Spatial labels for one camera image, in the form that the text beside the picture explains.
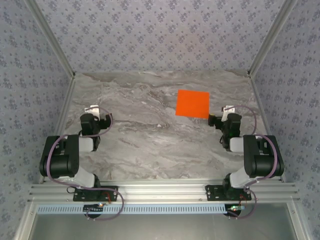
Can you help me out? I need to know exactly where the orange square paper sheet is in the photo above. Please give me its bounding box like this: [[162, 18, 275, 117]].
[[175, 89, 210, 120]]

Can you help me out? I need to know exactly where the small black controller board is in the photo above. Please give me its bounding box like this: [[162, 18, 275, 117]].
[[83, 203, 105, 213], [226, 204, 245, 216]]

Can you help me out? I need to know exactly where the grey metal panel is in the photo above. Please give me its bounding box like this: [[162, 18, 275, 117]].
[[14, 202, 310, 240]]

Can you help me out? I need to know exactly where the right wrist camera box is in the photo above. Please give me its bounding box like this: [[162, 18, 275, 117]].
[[221, 105, 236, 121]]

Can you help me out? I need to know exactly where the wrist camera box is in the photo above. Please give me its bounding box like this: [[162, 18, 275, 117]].
[[84, 104, 101, 118], [221, 105, 236, 121]]

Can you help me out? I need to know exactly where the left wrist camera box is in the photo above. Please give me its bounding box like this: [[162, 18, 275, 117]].
[[84, 104, 101, 118]]

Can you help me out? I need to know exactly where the aluminium side rail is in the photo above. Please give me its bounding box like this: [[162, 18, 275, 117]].
[[248, 74, 287, 183], [37, 74, 77, 185]]

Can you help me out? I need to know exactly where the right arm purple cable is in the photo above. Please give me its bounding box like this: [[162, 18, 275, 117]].
[[228, 104, 280, 220]]

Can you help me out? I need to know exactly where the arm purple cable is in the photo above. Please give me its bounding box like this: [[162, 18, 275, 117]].
[[46, 106, 125, 222], [228, 104, 280, 220]]

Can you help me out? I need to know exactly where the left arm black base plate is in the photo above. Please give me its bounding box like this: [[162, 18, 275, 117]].
[[72, 185, 119, 202]]

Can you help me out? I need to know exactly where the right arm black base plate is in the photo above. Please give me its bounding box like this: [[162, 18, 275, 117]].
[[204, 184, 252, 202]]

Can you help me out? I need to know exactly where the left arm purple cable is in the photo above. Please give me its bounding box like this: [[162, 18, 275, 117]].
[[46, 106, 125, 222]]

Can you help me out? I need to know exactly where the aluminium mounting rail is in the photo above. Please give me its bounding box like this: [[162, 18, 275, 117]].
[[27, 178, 301, 204]]

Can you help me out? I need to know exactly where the slotted light blue cable duct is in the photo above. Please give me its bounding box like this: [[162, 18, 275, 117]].
[[36, 204, 230, 216]]

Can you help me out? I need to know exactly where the aluminium frame post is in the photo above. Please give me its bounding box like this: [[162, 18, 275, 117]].
[[24, 0, 76, 79], [247, 0, 298, 78]]

